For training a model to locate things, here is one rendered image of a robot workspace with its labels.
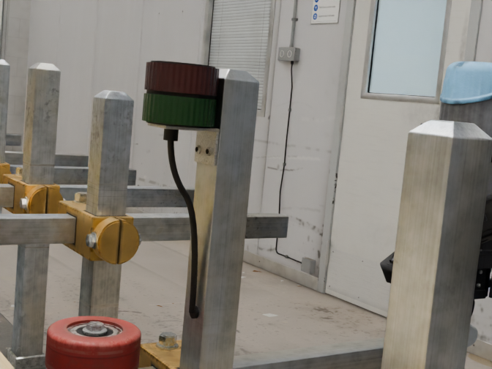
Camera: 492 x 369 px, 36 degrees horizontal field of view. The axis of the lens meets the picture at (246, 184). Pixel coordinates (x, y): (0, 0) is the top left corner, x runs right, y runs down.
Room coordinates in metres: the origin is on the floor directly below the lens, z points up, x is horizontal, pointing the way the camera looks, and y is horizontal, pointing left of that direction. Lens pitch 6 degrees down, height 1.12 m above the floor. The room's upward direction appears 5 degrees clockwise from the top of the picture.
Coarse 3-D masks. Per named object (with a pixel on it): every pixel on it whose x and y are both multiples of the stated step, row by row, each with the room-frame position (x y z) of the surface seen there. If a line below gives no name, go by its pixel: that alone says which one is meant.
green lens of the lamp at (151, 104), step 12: (144, 96) 0.62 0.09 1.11; (156, 96) 0.61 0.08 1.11; (168, 96) 0.60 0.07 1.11; (144, 108) 0.62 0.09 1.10; (156, 108) 0.61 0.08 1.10; (168, 108) 0.60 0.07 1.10; (180, 108) 0.60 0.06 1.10; (192, 108) 0.61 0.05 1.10; (204, 108) 0.61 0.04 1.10; (144, 120) 0.62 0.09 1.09; (156, 120) 0.61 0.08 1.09; (168, 120) 0.60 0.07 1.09; (180, 120) 0.60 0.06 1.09; (192, 120) 0.61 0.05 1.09; (204, 120) 0.61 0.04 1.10
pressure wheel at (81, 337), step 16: (64, 320) 0.66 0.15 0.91; (80, 320) 0.66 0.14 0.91; (96, 320) 0.67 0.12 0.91; (112, 320) 0.67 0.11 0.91; (48, 336) 0.62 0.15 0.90; (64, 336) 0.61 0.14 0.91; (80, 336) 0.62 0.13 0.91; (96, 336) 0.63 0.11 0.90; (112, 336) 0.63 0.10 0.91; (128, 336) 0.63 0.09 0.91; (48, 352) 0.62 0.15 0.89; (64, 352) 0.61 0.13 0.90; (80, 352) 0.60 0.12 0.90; (96, 352) 0.60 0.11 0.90; (112, 352) 0.61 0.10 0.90; (128, 352) 0.62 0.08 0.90; (48, 368) 0.62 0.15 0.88; (64, 368) 0.61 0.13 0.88; (80, 368) 0.60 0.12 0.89; (96, 368) 0.60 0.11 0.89; (112, 368) 0.61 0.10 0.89; (128, 368) 0.62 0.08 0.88
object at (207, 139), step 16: (192, 64) 0.61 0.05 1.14; (176, 96) 0.61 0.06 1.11; (192, 96) 0.61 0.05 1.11; (208, 96) 0.62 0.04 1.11; (176, 128) 0.61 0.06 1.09; (192, 128) 0.62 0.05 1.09; (208, 128) 0.63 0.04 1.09; (208, 144) 0.64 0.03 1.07; (208, 160) 0.64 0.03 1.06; (176, 176) 0.63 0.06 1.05; (192, 208) 0.64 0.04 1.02; (192, 224) 0.64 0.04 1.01; (192, 240) 0.64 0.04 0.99; (192, 256) 0.64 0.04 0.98; (192, 272) 0.64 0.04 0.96; (192, 288) 0.64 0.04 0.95; (192, 304) 0.64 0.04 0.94
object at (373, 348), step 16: (272, 352) 0.76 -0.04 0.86; (288, 352) 0.77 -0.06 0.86; (304, 352) 0.77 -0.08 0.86; (320, 352) 0.78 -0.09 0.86; (336, 352) 0.78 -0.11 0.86; (352, 352) 0.79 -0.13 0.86; (368, 352) 0.80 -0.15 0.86; (144, 368) 0.68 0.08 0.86; (240, 368) 0.71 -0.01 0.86; (256, 368) 0.72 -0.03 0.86; (272, 368) 0.73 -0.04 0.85; (288, 368) 0.74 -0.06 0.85; (304, 368) 0.75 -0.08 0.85; (320, 368) 0.76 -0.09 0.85; (336, 368) 0.78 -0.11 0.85; (352, 368) 0.79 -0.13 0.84; (368, 368) 0.80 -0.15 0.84
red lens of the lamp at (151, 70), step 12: (156, 72) 0.61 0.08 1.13; (168, 72) 0.60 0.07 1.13; (180, 72) 0.60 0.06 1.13; (192, 72) 0.61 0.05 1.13; (204, 72) 0.61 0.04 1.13; (216, 72) 0.62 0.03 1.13; (144, 84) 0.63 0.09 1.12; (156, 84) 0.61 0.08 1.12; (168, 84) 0.60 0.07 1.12; (180, 84) 0.60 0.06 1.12; (192, 84) 0.61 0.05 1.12; (204, 84) 0.61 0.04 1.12; (216, 84) 0.62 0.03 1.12
